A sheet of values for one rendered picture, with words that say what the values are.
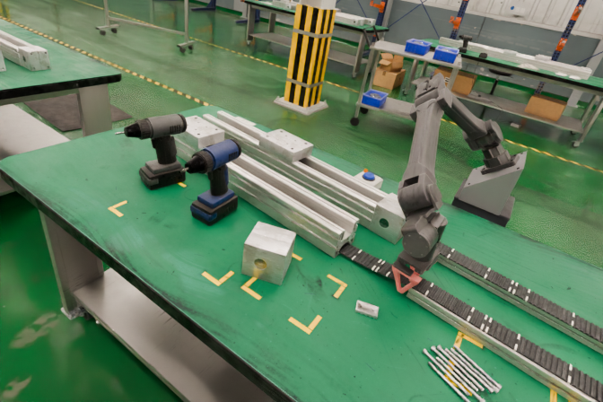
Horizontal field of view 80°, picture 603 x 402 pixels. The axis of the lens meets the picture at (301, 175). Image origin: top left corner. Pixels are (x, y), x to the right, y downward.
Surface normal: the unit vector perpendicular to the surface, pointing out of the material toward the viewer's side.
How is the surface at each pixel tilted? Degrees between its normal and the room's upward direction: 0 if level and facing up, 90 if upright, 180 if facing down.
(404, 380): 0
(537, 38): 90
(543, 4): 90
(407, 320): 0
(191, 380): 0
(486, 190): 90
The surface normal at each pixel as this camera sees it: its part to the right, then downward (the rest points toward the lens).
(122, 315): 0.15, -0.86
